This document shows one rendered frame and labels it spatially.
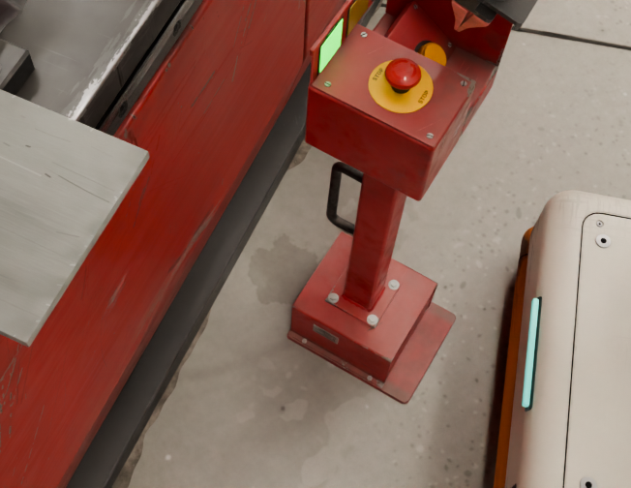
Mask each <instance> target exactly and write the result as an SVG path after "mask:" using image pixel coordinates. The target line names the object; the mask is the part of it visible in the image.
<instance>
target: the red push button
mask: <svg viewBox="0 0 631 488"><path fill-rule="evenodd" d="M385 77H386V79H387V81H388V82H389V84H390V85H391V88H392V89H393V90H394V91H395V92H396V93H399V94H404V93H406V92H408V91H409V89H410V88H413V87H414V86H416V85H417V84H418V83H419V81H420V79H421V70H420V68H419V66H418V65H417V64H416V63H415V62H414V61H412V60H410V59H407V58H398V59H395V60H393V61H391V62H390V63H389V64H388V66H387V67H386V69H385Z"/></svg>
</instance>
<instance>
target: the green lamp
mask: <svg viewBox="0 0 631 488"><path fill-rule="evenodd" d="M342 28H343V20H341V21H340V23H339V24H338V25H337V27H336V28H335V29H334V30H333V32H332V33H331V34H330V36H329V37H328V38H327V40H326V41H325V42H324V44H323V45H322V46H321V54H320V66H319V72H321V71H322V70H323V68H324V67H325V66H326V64H327V63H328V62H329V60H330V59H331V57H332V56H333V55H334V53H335V52H336V51H337V49H338V48H339V47H340V45H341V37H342Z"/></svg>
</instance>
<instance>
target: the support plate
mask: <svg viewBox="0 0 631 488"><path fill-rule="evenodd" d="M149 158H150V157H149V152H148V151H147V150H144V149H142V148H139V147H137V146H135V145H132V144H130V143H128V142H126V141H124V140H121V139H119V138H117V137H113V136H110V135H108V134H106V133H103V132H101V131H98V130H96V129H94V128H91V127H89V126H87V125H84V124H82V123H79V122H77V121H75V120H73V119H71V118H68V117H66V116H64V115H61V114H59V113H56V112H54V111H52V110H49V109H47V108H45V107H41V106H38V105H36V104H34V103H31V102H29V101H26V100H24V99H22V98H19V97H18V96H16V95H13V94H11V93H8V92H6V91H4V90H1V89H0V334H1V335H3V336H5V337H7V338H10V339H12V340H14V341H16V342H18V343H20V344H22V345H24V346H26V347H30V346H31V344H32V343H33V341H34V340H35V338H36V336H37V335H38V333H39V332H40V330H41V328H42V327H43V325H44V324H45V322H46V320H47V318H48V317H49V315H50V314H51V312H52V311H53V309H54V307H55V306H56V304H57V303H58V301H59V300H60V298H61V296H62V295H63V293H64V292H65V290H66V289H67V287H68V285H69V284H70V282H71V281H72V279H73V277H74V276H75V274H76V272H77V271H78V269H79V268H80V267H81V265H82V264H83V262H84V261H85V259H86V257H87V256H88V254H89V253H90V251H91V250H92V248H93V246H94V245H95V243H96V242H97V240H98V239H99V237H100V235H101V234H102V232H103V231H104V229H105V227H106V225H107V224H108V222H109V221H110V219H111V217H112V216H113V214H114V213H115V211H116V210H117V208H118V206H119V205H120V203H121V202H122V200H123V199H124V197H125V195H126V194H127V193H128V192H129V190H130V189H131V187H132V185H133V184H134V182H135V180H136V178H137V177H138V175H139V174H140V172H141V171H142V169H143V167H144V166H145V164H146V163H147V161H148V160H149Z"/></svg>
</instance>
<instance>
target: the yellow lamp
mask: <svg viewBox="0 0 631 488"><path fill-rule="evenodd" d="M368 2H369V0H356V1H355V2H354V4H353V5H352V6H351V8H350V11H349V20H348V28H347V34H349V33H350V31H351V30H352V29H353V27H354V26H355V25H356V23H357V22H358V21H359V19H360V18H361V17H362V15H363V14H364V13H365V12H366V11H367V9H368Z"/></svg>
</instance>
